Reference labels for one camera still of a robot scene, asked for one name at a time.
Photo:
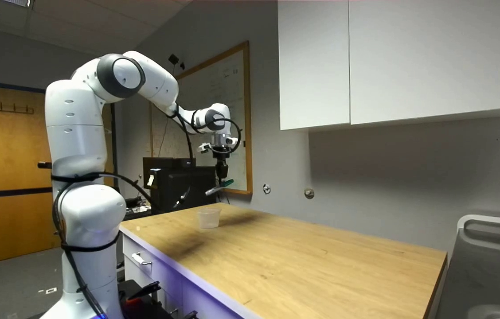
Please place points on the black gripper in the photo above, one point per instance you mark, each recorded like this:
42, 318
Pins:
221, 155

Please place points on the green capped marker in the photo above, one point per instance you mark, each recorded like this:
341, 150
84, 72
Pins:
221, 187

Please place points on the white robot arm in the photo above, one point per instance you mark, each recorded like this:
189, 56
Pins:
88, 212

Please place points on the black box appliance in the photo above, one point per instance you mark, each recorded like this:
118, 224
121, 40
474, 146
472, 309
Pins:
178, 183

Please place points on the wood framed whiteboard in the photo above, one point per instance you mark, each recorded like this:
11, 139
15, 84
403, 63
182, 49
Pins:
224, 79

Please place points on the white drawer front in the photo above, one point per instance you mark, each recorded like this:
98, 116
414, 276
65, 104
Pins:
137, 263

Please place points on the white upper cabinet left door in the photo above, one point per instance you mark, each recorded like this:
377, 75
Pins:
313, 63

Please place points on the white cabinet door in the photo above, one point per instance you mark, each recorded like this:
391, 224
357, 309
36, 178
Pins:
313, 63
419, 59

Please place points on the wooden door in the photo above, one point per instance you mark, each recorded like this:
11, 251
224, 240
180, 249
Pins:
26, 221

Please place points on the white upper cabinet right door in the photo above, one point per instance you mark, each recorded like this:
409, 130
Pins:
419, 59

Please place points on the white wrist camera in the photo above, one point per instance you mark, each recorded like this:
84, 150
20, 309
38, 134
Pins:
205, 148

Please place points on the small wall outlet knob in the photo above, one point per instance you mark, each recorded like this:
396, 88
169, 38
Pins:
267, 189

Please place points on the round wall knob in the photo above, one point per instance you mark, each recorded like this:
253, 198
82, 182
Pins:
309, 194

